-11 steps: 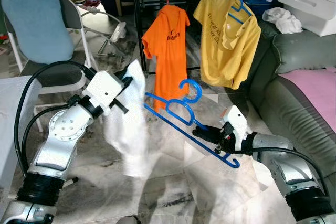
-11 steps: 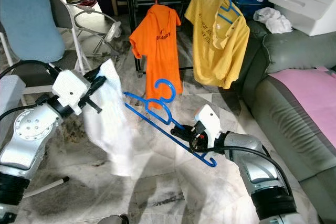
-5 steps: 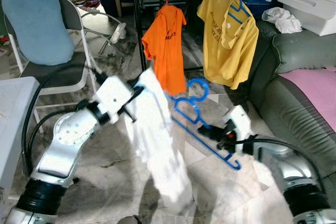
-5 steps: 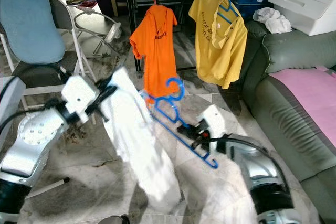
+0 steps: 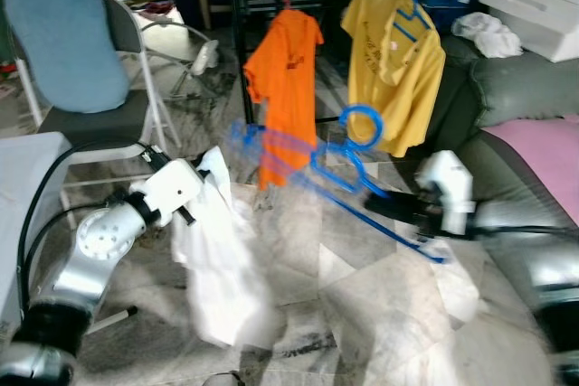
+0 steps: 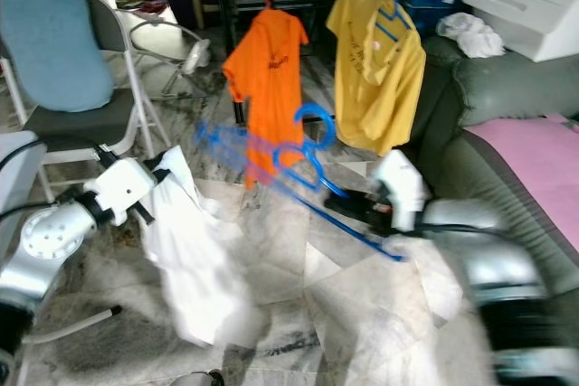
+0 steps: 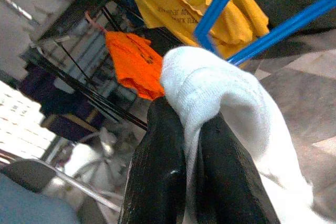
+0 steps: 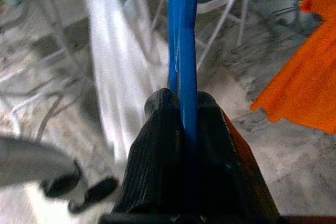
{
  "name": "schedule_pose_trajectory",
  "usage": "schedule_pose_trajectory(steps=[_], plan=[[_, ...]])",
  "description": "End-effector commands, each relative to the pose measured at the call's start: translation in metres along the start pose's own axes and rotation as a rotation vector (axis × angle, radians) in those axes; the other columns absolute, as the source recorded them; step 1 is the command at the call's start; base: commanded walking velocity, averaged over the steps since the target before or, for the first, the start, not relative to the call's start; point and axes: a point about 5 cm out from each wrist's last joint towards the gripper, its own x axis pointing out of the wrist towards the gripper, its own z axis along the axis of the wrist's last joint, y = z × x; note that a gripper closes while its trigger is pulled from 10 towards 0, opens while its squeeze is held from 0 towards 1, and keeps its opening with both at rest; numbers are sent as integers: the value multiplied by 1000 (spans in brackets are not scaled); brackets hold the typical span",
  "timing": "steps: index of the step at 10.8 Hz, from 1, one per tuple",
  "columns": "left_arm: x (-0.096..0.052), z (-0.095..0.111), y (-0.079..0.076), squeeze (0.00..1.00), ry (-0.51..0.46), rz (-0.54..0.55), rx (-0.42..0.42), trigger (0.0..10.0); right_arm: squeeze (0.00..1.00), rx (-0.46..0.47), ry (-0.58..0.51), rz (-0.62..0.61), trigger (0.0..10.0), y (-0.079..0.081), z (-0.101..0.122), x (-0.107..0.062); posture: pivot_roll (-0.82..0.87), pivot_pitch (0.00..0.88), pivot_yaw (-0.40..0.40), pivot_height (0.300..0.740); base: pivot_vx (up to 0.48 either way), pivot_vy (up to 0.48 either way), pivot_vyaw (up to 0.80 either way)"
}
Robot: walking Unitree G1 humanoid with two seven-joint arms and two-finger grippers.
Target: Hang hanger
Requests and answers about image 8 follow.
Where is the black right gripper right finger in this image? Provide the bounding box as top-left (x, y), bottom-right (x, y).
top-left (195, 90), bottom-right (280, 217)

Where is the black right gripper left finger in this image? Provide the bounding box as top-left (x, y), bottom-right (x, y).
top-left (111, 87), bottom-right (186, 216)

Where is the white garment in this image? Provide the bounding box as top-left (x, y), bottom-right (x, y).
top-left (78, 0), bottom-right (171, 164)

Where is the blue plastic hanger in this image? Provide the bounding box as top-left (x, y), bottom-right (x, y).
top-left (166, 0), bottom-right (200, 151)

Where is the orange printed t-shirt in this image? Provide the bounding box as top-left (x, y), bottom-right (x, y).
top-left (250, 0), bottom-right (336, 134)

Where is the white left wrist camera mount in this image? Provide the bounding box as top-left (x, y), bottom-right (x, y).
top-left (23, 183), bottom-right (106, 224)

